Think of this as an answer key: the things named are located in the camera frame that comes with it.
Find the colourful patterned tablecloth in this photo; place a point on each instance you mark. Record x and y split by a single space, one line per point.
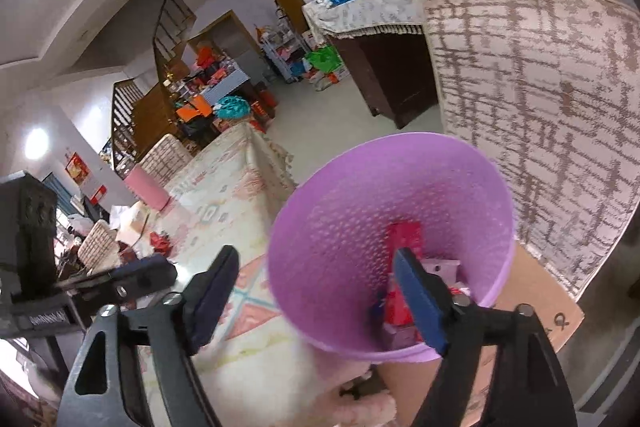
225 187

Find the pink sleeved bottle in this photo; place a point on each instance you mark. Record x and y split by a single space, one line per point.
147 189

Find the brown cardboard box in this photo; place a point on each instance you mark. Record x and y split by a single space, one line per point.
530 287

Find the red shiny wrapper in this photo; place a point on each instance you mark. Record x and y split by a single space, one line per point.
161 243

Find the dark wooden cabinet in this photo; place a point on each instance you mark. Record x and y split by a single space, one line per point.
395 72

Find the green shopping bag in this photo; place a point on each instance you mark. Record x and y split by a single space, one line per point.
324 59

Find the orange box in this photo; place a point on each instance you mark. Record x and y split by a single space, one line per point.
194 108

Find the purple perforated plastic basket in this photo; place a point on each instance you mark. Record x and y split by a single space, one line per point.
340 227

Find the red wall calendar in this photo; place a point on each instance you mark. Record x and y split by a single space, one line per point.
77 166

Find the grey floral fringed cloth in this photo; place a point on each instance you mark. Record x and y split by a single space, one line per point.
380 7

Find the white tissue box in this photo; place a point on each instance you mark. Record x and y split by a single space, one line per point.
132 224

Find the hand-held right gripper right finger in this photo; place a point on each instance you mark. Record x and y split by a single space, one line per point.
420 302

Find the grey corrugated panel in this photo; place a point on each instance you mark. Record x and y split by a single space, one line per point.
225 87

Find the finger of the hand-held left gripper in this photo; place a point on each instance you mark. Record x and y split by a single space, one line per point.
85 281
145 274

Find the round wall lamp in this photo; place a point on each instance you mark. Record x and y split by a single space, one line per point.
36 143

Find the beige woven patterned chair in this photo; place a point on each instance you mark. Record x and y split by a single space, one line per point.
540 107

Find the checked cover dining chair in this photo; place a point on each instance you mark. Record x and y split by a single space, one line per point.
97 244
165 159

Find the teal mesh bag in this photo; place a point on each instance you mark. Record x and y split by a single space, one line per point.
232 108

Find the red crumpled wrapper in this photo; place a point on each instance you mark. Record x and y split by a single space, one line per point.
397 307

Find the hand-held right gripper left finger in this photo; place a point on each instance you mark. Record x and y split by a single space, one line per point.
210 302

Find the wooden staircase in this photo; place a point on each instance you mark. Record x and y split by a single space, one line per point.
145 107

